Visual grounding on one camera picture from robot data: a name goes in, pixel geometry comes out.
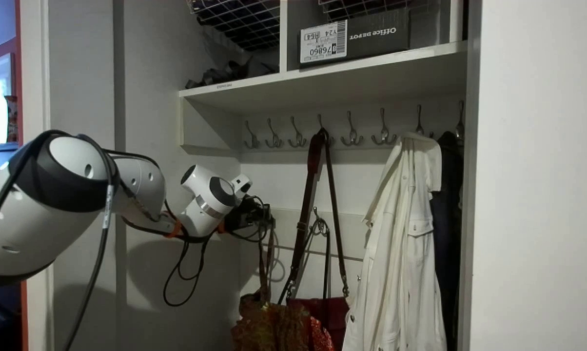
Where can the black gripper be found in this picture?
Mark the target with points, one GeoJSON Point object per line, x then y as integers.
{"type": "Point", "coordinates": [247, 215]}

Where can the brown patterned bag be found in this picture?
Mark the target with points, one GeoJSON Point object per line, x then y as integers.
{"type": "Point", "coordinates": [274, 328]}

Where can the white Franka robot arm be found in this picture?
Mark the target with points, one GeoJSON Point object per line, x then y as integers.
{"type": "Point", "coordinates": [32, 221]}

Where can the silver triple coat hook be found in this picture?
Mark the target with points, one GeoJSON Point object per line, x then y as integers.
{"type": "Point", "coordinates": [253, 143]}
{"type": "Point", "coordinates": [352, 139]}
{"type": "Point", "coordinates": [274, 143]}
{"type": "Point", "coordinates": [420, 123]}
{"type": "Point", "coordinates": [298, 143]}
{"type": "Point", "coordinates": [383, 139]}
{"type": "Point", "coordinates": [459, 119]}
{"type": "Point", "coordinates": [319, 119]}

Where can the dark shoes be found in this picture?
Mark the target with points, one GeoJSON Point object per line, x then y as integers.
{"type": "Point", "coordinates": [231, 71]}

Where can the white coat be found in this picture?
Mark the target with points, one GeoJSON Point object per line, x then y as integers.
{"type": "Point", "coordinates": [397, 260]}

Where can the black coat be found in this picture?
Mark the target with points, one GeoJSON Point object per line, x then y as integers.
{"type": "Point", "coordinates": [450, 246]}

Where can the black box with white label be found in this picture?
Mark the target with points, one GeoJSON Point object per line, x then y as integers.
{"type": "Point", "coordinates": [372, 36]}

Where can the white closet door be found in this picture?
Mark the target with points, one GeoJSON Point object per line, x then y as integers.
{"type": "Point", "coordinates": [539, 196]}

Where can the small silver wall hook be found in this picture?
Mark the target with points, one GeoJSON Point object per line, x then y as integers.
{"type": "Point", "coordinates": [319, 227]}

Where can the white wall shelf unit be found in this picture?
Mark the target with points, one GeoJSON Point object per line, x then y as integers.
{"type": "Point", "coordinates": [344, 71]}

